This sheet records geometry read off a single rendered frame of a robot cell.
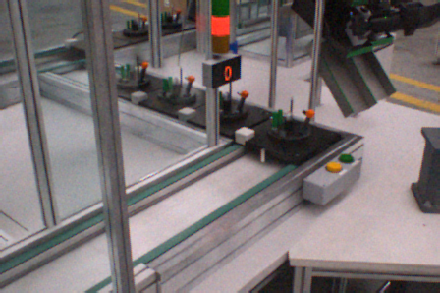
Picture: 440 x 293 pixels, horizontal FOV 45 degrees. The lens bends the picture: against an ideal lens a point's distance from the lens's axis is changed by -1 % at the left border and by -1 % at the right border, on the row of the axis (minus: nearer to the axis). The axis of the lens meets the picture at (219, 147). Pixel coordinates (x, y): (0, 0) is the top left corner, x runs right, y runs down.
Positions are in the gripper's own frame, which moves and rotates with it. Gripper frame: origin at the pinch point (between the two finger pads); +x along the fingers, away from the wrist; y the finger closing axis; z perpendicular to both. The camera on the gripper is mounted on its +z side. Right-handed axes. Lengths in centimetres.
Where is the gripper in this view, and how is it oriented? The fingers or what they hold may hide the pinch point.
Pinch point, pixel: (362, 25)
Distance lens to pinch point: 176.8
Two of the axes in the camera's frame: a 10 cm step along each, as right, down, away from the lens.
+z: -1.1, -9.8, -1.8
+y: -8.4, 1.9, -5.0
